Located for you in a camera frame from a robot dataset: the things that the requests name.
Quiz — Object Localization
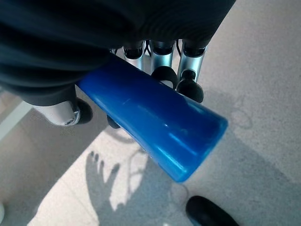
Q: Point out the robot dark foot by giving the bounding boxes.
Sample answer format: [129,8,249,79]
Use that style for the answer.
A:
[185,195,239,226]

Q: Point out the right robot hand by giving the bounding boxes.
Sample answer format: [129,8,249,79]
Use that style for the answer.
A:
[0,0,236,129]

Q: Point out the blue bed crank handle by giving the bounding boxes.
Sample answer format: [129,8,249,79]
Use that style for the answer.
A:
[76,53,229,184]

